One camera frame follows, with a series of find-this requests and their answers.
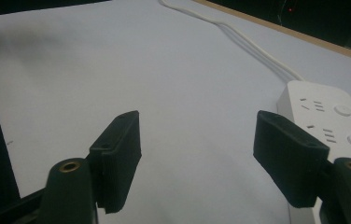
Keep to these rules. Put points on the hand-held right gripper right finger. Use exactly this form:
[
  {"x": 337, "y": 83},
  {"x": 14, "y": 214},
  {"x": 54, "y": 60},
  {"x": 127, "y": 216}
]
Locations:
[{"x": 292, "y": 161}]

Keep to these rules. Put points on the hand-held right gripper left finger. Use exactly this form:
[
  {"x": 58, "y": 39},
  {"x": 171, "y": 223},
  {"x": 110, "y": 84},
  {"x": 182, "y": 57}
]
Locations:
[{"x": 114, "y": 161}]

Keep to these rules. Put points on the white power strip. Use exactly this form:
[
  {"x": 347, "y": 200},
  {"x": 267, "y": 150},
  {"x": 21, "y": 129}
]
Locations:
[{"x": 332, "y": 124}]

